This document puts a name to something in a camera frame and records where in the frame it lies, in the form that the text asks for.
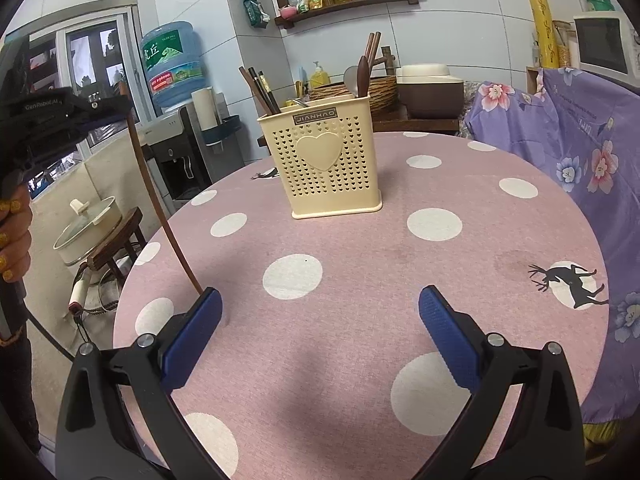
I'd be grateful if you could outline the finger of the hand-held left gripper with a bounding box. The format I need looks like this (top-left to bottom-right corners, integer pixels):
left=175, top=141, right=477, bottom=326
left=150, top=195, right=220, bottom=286
left=61, top=93, right=134, bottom=114
left=69, top=111, right=127, bottom=134

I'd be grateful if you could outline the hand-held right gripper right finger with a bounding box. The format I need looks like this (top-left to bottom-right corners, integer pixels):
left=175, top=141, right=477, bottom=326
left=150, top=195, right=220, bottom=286
left=418, top=285, right=586, bottom=480

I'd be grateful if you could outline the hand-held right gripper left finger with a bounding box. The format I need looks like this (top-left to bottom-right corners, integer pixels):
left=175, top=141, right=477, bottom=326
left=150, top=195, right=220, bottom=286
left=55, top=287, right=236, bottom=480

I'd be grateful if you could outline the cream plastic utensil holder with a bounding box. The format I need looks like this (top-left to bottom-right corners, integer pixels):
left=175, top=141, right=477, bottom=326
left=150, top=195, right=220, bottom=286
left=256, top=93, right=384, bottom=221

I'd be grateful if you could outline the person's left hand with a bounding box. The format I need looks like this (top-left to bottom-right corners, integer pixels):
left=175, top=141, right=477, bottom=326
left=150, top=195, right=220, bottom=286
left=0, top=182, right=34, bottom=284

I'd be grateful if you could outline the white framed window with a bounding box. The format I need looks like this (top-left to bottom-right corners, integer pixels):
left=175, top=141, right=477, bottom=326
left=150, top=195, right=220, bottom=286
left=27, top=7, right=142, bottom=182

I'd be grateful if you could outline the blue water jug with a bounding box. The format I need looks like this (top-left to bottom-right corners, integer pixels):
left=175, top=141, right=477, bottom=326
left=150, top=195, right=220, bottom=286
left=139, top=20, right=208, bottom=109

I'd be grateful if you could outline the water dispenser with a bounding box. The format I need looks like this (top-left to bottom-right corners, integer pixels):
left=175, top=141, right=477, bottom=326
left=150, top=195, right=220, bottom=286
left=138, top=107, right=214, bottom=202

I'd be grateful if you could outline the cream cup dispenser tube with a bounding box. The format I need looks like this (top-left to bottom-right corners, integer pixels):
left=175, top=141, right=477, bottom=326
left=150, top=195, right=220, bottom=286
left=191, top=87, right=221, bottom=129

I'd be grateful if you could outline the pink polka dot tablecloth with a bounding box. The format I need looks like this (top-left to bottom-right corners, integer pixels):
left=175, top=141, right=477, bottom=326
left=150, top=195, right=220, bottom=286
left=112, top=130, right=612, bottom=480

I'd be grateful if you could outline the cream pot with glass lid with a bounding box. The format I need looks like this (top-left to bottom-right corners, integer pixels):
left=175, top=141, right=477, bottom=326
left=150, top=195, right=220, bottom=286
left=53, top=197, right=124, bottom=266

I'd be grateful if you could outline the dark wooden stool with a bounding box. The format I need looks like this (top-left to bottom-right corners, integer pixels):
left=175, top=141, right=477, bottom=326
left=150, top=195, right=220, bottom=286
left=87, top=207, right=147, bottom=282

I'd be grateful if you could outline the green hanging package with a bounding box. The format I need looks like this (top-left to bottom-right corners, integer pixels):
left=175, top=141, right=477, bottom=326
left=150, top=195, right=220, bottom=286
left=242, top=0, right=271, bottom=29

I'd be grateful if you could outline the dark wooden cabinet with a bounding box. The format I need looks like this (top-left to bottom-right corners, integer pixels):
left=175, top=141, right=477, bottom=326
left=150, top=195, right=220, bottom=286
left=372, top=109, right=461, bottom=136

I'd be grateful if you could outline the yellow soap pump bottle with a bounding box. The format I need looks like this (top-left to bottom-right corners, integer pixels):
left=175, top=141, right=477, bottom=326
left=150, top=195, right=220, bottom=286
left=308, top=61, right=331, bottom=90

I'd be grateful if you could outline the purple floral cloth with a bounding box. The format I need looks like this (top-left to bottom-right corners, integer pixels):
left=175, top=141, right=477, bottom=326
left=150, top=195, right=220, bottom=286
left=464, top=67, right=640, bottom=424

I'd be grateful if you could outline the brown cooker with white lid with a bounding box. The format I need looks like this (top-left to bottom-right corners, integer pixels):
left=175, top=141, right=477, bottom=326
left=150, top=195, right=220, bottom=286
left=397, top=63, right=466, bottom=121

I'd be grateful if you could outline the woven basket basin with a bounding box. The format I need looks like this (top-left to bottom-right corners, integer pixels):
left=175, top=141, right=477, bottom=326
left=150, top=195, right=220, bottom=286
left=304, top=75, right=401, bottom=114

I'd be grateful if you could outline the bronze faucet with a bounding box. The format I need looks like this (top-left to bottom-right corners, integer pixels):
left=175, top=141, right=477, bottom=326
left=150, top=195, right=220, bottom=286
left=372, top=45, right=399, bottom=79

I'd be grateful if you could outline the yellow patterned roll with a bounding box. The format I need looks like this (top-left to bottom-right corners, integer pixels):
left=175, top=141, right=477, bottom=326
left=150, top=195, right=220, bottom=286
left=528, top=0, right=560, bottom=70

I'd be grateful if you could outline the white microwave oven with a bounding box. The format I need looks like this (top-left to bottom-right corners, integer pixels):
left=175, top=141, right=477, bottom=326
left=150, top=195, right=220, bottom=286
left=572, top=12, right=640, bottom=81

